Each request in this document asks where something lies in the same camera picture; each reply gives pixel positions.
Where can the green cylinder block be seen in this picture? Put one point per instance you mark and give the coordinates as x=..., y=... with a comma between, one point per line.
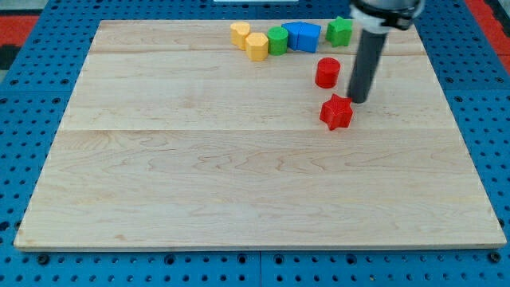
x=278, y=40

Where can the red star block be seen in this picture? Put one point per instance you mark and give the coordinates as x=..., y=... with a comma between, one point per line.
x=337, y=112

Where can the red cylinder block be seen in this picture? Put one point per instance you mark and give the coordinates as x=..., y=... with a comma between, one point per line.
x=327, y=72

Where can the yellow heart block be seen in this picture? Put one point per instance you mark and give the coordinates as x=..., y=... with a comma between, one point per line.
x=239, y=31

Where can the blue pentagon block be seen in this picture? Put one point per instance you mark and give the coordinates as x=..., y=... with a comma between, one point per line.
x=293, y=29

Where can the blue cube block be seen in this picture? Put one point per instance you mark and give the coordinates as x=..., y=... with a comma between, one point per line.
x=308, y=37

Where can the light wooden board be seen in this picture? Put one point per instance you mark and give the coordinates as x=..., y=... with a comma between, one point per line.
x=173, y=140

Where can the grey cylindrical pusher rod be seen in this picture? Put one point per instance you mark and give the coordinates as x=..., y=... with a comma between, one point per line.
x=366, y=62

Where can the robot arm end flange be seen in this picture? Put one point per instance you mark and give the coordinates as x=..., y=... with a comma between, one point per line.
x=380, y=16

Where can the yellow hexagon block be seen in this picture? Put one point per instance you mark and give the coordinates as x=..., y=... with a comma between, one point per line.
x=257, y=46

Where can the green star block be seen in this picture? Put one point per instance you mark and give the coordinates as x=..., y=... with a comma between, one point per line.
x=339, y=32

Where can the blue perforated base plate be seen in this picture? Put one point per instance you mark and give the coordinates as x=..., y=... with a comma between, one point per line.
x=38, y=86

